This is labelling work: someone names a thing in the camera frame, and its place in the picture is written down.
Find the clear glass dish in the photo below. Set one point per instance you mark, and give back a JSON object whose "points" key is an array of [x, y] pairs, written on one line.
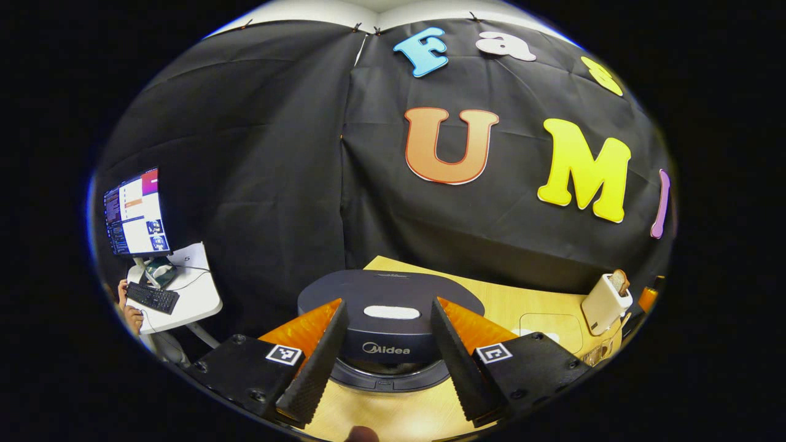
{"points": [[552, 322]]}

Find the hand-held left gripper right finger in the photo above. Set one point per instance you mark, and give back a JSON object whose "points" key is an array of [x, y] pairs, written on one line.
{"points": [[460, 371]]}

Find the computer monitor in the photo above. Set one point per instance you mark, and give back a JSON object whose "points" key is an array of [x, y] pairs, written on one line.
{"points": [[135, 215]]}

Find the white side table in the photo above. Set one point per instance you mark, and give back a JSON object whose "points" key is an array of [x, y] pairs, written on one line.
{"points": [[196, 301]]}

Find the white toaster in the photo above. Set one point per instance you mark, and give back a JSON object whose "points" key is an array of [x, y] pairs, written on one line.
{"points": [[602, 307]]}

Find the black and beige rice cooker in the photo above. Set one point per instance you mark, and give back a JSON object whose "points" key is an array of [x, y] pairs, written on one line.
{"points": [[390, 288]]}

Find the brown bread slice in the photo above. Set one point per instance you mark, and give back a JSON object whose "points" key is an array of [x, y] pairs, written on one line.
{"points": [[620, 281]]}

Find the black keyboard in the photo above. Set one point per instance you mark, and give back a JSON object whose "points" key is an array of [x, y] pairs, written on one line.
{"points": [[152, 298]]}

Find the clear glass chopstick holder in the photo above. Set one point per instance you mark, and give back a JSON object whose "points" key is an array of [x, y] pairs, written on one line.
{"points": [[599, 351]]}

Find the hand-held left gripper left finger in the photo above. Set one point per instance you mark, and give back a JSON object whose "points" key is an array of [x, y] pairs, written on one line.
{"points": [[313, 377]]}

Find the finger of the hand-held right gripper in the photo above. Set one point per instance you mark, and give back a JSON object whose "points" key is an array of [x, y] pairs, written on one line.
{"points": [[648, 298]]}

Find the small green white device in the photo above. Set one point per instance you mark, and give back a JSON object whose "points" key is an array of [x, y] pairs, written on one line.
{"points": [[161, 271]]}

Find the black backdrop cloth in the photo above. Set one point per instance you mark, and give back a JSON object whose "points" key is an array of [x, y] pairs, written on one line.
{"points": [[276, 153]]}

